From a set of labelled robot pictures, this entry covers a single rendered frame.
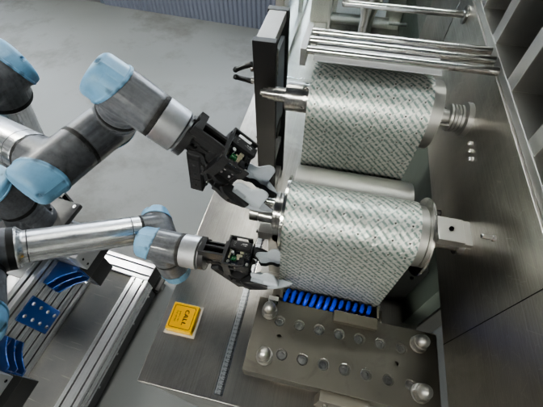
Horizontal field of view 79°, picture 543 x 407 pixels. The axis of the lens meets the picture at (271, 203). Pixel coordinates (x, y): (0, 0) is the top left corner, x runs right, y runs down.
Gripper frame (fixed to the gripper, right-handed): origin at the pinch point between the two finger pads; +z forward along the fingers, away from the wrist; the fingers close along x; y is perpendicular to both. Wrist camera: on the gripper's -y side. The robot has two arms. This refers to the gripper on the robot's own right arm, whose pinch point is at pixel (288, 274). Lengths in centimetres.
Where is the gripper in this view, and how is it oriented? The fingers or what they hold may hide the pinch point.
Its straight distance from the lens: 76.0
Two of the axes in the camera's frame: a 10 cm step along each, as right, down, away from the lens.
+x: 2.1, -7.9, 5.7
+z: 9.8, 1.7, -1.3
